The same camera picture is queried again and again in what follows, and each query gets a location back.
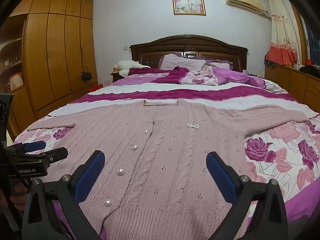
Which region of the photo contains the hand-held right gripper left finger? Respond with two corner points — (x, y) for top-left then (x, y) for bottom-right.
(21, 150), (106, 240)

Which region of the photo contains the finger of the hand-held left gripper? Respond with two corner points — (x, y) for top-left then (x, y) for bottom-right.
(6, 141), (47, 155)
(24, 147), (69, 167)

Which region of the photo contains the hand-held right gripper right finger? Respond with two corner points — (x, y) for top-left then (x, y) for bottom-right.
(206, 151), (291, 240)

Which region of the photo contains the pink knitted cardigan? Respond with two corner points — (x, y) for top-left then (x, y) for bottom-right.
(26, 99), (310, 240)

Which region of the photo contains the person's left hand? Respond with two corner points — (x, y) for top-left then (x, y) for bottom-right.
(0, 182), (30, 214)

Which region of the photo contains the floral striped bedspread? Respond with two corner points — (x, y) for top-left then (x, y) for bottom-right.
(12, 76), (320, 240)

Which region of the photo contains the orange box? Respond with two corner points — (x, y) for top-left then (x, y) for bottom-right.
(9, 72), (25, 92)

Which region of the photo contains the purple satin bed sheet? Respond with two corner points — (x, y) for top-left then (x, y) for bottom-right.
(281, 177), (320, 232)

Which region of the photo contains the wooden wardrobe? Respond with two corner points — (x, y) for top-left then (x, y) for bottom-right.
(10, 0), (99, 120)

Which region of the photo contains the wooden corner shelf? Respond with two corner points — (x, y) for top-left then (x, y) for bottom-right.
(0, 14), (37, 140)

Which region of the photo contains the dark wooden nightstand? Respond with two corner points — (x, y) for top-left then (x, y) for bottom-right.
(111, 71), (130, 83)

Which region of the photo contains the folded purple floral quilt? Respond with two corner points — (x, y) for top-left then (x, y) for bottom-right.
(128, 66), (267, 89)

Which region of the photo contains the purple frilled pillow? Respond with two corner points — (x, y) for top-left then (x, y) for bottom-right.
(205, 59), (234, 70)

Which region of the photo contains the low wooden cabinet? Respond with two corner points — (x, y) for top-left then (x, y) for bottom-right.
(264, 64), (320, 113)

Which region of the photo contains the lilac pillow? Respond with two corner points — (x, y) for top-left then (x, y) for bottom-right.
(159, 54), (207, 71)

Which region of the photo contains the dark wooden headboard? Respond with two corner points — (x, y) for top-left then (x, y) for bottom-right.
(129, 34), (249, 73)

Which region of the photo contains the dark clothing pile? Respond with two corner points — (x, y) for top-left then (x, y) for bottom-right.
(298, 65), (320, 77)

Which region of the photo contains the framed wedding photo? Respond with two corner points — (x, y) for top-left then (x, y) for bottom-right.
(171, 0), (206, 16)

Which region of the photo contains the wall air conditioner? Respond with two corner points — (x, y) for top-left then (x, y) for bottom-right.
(223, 0), (269, 18)

